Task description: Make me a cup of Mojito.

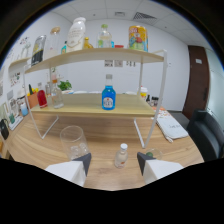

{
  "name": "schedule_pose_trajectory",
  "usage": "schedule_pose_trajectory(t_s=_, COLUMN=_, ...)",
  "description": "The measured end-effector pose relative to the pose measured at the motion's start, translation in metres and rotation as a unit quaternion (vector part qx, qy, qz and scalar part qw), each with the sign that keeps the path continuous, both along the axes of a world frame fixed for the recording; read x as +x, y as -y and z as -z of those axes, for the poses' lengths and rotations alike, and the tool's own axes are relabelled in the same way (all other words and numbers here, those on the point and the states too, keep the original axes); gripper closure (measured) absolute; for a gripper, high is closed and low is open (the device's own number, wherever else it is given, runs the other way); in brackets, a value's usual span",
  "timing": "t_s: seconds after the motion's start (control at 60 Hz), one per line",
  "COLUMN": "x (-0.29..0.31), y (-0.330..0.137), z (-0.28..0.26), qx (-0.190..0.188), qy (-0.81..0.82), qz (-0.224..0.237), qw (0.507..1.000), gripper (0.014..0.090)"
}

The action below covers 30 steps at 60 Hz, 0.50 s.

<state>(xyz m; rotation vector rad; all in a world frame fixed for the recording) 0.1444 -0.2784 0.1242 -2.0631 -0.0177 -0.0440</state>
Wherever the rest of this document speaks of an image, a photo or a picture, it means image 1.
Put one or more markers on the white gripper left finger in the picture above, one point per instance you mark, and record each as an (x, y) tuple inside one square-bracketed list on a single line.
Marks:
[(71, 170)]

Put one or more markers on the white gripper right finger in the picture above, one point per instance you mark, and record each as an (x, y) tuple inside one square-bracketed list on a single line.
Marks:
[(156, 168)]

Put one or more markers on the clear bottle with red label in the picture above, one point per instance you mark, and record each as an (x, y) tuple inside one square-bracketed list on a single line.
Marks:
[(121, 159)]

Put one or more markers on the clear glass tumbler with ice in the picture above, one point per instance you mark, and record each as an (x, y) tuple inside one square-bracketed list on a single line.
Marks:
[(71, 140)]

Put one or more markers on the white cloth bag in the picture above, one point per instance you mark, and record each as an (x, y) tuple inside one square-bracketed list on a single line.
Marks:
[(171, 128)]

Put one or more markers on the black chair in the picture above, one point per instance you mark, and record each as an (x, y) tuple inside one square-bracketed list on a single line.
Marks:
[(206, 133)]

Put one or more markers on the two-tier wooden shelf rack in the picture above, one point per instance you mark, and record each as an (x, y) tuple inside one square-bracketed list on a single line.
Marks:
[(86, 104)]

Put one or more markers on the dark small bottles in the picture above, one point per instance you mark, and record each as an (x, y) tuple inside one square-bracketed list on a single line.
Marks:
[(154, 100)]

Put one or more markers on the clear bottle with orange cap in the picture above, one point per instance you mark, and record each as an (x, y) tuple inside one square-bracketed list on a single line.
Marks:
[(57, 98)]

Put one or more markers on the white tray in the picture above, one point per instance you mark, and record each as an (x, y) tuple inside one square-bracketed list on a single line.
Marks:
[(15, 122)]

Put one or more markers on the red liquid bottle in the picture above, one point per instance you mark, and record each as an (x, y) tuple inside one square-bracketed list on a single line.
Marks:
[(42, 99)]

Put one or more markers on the black kettle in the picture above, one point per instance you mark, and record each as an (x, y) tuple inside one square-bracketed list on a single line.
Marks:
[(4, 130)]

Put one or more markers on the orange basket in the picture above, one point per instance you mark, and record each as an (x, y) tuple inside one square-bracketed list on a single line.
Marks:
[(32, 100)]

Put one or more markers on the blue bottle with silver cap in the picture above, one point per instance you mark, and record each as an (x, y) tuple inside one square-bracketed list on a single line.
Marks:
[(108, 98)]

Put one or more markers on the green potted plant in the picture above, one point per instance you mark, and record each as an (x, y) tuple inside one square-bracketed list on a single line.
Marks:
[(65, 85)]

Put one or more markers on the brown door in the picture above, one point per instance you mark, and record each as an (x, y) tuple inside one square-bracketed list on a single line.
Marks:
[(196, 83)]

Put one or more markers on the amber liquid bottle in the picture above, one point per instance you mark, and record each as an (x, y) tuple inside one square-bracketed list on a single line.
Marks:
[(88, 44)]

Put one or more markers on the white figurine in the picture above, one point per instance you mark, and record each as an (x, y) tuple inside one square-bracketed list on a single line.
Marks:
[(26, 50)]

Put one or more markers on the yellow printed drink can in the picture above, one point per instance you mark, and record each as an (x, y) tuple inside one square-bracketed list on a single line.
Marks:
[(138, 38)]

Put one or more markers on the blue bottle with yellow cap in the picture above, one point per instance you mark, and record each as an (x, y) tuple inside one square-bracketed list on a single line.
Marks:
[(112, 44)]

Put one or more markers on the clear bottle with green cap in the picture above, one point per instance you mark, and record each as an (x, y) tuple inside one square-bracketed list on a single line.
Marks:
[(104, 39)]

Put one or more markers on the large white plastic bottle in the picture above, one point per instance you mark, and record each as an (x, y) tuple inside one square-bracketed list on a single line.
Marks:
[(76, 35)]

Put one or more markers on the wooden wall shelf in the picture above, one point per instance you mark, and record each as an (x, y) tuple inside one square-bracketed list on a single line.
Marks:
[(18, 63)]

